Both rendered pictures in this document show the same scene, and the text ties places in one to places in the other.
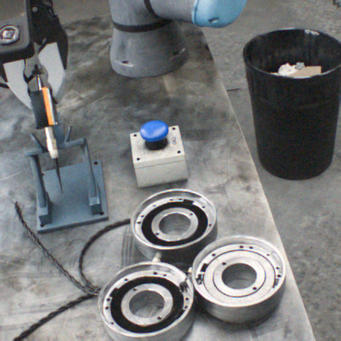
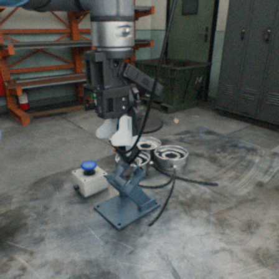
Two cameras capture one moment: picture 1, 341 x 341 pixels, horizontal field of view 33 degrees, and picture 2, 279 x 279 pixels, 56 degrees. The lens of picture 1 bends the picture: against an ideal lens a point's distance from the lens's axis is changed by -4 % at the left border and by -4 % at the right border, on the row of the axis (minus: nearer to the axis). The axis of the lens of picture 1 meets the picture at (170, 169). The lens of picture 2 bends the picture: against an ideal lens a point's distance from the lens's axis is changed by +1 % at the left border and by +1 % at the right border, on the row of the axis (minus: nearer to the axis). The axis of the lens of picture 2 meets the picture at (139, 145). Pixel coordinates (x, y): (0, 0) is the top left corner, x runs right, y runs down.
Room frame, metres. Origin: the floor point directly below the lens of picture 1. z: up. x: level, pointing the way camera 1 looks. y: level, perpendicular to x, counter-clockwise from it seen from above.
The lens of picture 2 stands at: (0.94, 0.57, 1.20)
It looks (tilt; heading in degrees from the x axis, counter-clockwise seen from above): 25 degrees down; 233
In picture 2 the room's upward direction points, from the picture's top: straight up
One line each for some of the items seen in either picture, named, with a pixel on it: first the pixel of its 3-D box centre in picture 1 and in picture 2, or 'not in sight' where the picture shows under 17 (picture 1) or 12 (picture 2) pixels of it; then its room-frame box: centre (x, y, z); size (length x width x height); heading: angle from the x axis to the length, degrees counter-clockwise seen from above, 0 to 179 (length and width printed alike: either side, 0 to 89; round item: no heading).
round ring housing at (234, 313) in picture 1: (239, 280); (145, 147); (0.43, -0.06, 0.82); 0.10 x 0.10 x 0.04
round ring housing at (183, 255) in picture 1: (175, 228); (132, 163); (0.53, 0.01, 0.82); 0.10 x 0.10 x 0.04
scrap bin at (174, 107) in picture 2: not in sight; (169, 84); (-1.98, -2.47, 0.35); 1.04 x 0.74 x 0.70; 91
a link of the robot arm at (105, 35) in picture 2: not in sight; (114, 36); (0.67, 0.15, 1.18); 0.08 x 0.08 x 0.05
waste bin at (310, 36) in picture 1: (294, 106); not in sight; (1.63, -0.45, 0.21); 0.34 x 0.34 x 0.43
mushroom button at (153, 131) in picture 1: (155, 141); (89, 170); (0.68, 0.01, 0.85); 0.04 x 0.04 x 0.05
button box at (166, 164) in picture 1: (158, 152); (88, 179); (0.68, 0.01, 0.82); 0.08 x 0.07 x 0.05; 1
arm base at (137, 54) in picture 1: (146, 35); not in sight; (1.02, 0.00, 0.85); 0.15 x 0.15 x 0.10
